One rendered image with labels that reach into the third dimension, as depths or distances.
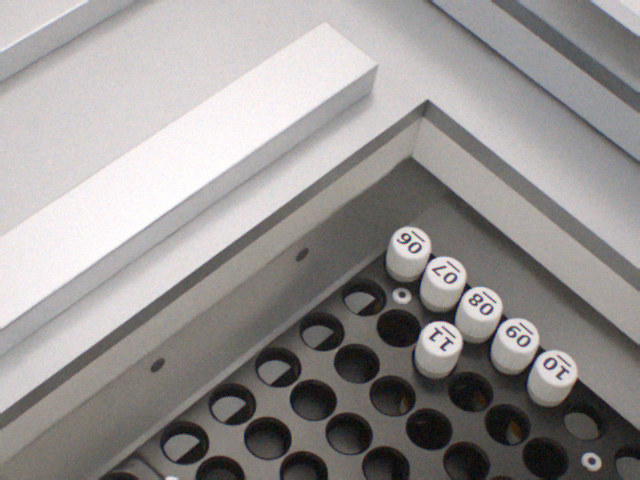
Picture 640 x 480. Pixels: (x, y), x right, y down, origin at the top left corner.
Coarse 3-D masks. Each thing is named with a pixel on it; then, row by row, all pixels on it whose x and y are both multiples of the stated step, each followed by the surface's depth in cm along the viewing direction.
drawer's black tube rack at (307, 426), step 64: (320, 320) 43; (384, 320) 43; (256, 384) 41; (320, 384) 41; (384, 384) 42; (448, 384) 42; (192, 448) 43; (256, 448) 43; (320, 448) 40; (384, 448) 40; (448, 448) 40; (512, 448) 41
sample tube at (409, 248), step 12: (408, 228) 43; (396, 240) 43; (408, 240) 43; (420, 240) 43; (396, 252) 43; (408, 252) 43; (420, 252) 43; (396, 264) 43; (408, 264) 43; (420, 264) 43; (396, 276) 43; (408, 276) 43
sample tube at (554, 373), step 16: (560, 352) 41; (544, 368) 41; (560, 368) 41; (576, 368) 41; (528, 384) 42; (544, 384) 41; (560, 384) 41; (544, 400) 41; (560, 400) 42; (512, 432) 44
